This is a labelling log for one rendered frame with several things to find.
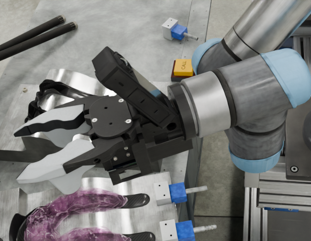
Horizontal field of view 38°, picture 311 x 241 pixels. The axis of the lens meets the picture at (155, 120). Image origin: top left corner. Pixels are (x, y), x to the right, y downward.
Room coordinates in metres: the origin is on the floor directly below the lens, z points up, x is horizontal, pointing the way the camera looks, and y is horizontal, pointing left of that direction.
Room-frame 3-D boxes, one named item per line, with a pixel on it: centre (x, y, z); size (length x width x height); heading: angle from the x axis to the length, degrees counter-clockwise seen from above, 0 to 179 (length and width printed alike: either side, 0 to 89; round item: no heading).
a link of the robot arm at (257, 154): (0.39, -0.13, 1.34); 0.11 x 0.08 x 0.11; 8
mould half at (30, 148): (0.91, 0.21, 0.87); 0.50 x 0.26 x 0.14; 71
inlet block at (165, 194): (0.59, -0.03, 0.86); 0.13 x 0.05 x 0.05; 88
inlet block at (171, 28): (1.23, -0.15, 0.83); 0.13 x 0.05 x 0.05; 44
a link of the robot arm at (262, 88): (0.38, -0.14, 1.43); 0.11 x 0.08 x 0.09; 98
